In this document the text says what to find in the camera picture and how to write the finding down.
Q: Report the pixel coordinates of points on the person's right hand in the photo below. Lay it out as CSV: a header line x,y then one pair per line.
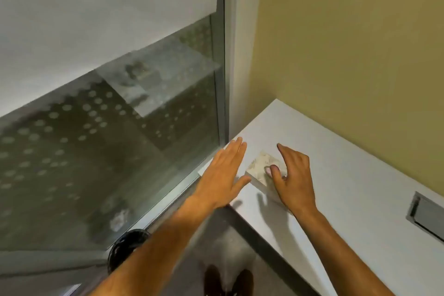
x,y
295,184

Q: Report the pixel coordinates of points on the person's left hand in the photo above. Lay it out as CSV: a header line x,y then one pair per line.
x,y
218,181

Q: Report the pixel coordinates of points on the person's right thumb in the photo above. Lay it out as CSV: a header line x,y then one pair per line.
x,y
274,173

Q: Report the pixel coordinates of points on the person's left thumb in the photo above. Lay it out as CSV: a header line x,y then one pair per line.
x,y
241,185

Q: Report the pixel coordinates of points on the white marbled tissue box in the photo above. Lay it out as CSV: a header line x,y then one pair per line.
x,y
261,166

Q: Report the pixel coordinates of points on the person's right forearm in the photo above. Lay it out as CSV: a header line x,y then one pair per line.
x,y
341,254

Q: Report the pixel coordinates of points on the person's left forearm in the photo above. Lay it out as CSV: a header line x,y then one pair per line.
x,y
152,254

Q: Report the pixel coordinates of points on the person's dark right shoe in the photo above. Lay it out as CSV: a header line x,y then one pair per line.
x,y
243,283

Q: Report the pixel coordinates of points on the person's dark shoe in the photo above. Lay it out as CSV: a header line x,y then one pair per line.
x,y
212,281
243,283

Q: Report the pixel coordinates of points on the person's dark left shoe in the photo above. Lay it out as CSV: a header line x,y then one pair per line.
x,y
212,281

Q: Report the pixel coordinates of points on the black round bin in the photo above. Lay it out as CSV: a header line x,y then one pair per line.
x,y
123,247

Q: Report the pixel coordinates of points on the dotted glass window pane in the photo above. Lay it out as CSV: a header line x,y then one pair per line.
x,y
104,153

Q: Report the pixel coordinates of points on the white roller blind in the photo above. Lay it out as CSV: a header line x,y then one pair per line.
x,y
97,11

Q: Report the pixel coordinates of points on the grey metal window frame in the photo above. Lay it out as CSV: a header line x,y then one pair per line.
x,y
222,63

